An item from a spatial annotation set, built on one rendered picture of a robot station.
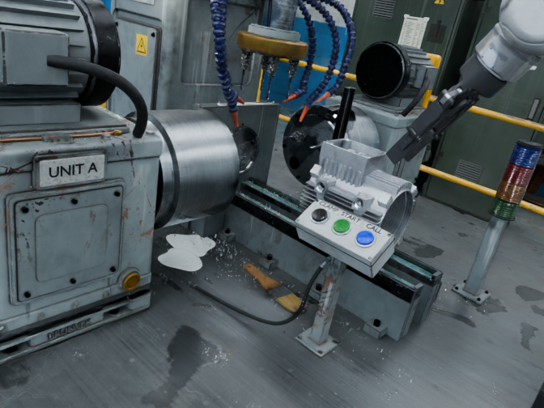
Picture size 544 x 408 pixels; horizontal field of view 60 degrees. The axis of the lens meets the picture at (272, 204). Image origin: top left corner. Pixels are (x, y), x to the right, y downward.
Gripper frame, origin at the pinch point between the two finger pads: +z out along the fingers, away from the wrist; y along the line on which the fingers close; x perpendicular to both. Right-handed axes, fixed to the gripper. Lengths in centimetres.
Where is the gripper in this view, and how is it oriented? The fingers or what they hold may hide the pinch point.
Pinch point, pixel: (408, 146)
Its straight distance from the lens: 96.6
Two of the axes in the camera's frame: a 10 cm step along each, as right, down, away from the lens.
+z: -5.2, 5.9, 6.2
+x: 5.3, 7.9, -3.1
